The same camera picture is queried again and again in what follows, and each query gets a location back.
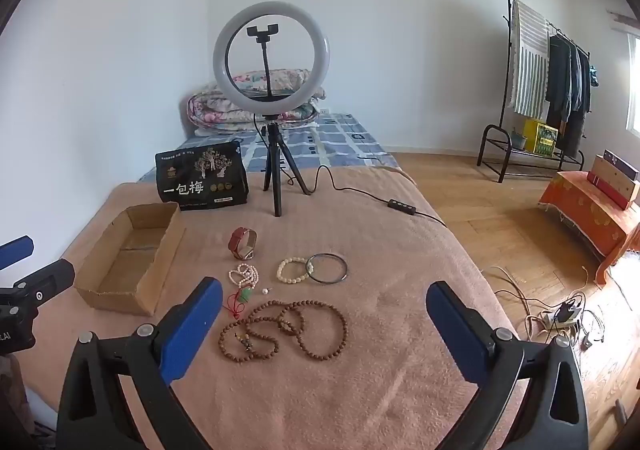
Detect dark hanging clothes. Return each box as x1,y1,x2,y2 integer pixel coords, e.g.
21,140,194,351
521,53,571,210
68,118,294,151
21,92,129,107
545,32,593,158

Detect red strap wristwatch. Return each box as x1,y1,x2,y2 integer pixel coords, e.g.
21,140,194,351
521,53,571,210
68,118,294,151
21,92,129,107
228,227,258,261

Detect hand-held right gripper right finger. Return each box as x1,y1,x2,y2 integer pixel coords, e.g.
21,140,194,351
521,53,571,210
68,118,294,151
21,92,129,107
426,281,590,450

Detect black tripod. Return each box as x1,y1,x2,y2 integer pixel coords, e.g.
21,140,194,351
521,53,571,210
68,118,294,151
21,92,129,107
262,115,306,218

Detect cream bead bracelet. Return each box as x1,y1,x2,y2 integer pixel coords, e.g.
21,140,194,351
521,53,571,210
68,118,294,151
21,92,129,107
277,257,313,283

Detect tangle of floor cables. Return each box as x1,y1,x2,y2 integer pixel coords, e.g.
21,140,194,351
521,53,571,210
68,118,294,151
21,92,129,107
482,265,608,351

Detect cardboard box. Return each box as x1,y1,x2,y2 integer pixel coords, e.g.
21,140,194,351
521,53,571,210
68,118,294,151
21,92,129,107
74,202,187,317

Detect dark purple box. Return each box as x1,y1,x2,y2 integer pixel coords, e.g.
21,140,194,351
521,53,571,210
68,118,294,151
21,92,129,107
602,150,640,181

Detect window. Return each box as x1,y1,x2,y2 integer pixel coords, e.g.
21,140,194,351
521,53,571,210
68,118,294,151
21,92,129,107
625,34,640,135

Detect striped hanging cloth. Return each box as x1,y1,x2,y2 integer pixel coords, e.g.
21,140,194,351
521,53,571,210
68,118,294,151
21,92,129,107
507,0,551,115

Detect folded floral quilt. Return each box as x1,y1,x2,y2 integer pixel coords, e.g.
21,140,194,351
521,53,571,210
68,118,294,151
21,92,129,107
187,70,328,137

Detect black bangle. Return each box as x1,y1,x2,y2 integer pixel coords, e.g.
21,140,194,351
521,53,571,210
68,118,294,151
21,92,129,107
305,253,348,285

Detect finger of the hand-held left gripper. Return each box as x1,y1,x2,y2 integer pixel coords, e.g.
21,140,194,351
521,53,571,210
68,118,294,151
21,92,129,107
0,237,35,271
0,259,76,327

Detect white power strip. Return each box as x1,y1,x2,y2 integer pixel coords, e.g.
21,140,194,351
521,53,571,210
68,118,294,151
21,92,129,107
537,311,581,331

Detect black cable with inline controller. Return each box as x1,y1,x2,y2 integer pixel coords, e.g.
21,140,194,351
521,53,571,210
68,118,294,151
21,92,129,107
280,165,447,229

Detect black snack bag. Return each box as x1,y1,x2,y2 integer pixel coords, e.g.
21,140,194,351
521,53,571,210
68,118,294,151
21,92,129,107
155,141,250,211

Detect black clothes rack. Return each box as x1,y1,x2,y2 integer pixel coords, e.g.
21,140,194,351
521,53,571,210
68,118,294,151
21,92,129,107
476,0,593,183

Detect white ring light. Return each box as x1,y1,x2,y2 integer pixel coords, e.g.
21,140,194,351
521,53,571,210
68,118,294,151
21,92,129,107
213,0,331,110

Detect red flat box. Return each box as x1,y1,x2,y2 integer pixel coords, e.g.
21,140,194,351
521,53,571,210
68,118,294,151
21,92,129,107
587,172,632,211

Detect orange cloth covered table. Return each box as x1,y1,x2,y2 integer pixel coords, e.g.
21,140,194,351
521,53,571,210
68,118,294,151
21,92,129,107
539,171,640,285

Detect red cord jade pendant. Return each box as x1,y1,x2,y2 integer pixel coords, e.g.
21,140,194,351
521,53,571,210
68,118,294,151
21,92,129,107
227,287,256,321

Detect yellow crate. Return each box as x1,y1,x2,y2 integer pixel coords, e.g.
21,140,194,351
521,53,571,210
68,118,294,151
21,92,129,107
522,119,560,155

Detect blue patterned bedsheet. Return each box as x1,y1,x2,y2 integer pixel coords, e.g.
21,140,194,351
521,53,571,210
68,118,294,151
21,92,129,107
137,112,401,181

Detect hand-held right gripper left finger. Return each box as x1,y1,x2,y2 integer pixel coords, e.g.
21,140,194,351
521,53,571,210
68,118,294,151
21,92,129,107
56,276,223,450

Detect long brown bead necklace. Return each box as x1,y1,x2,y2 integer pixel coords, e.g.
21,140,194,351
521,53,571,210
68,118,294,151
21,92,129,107
217,299,348,365

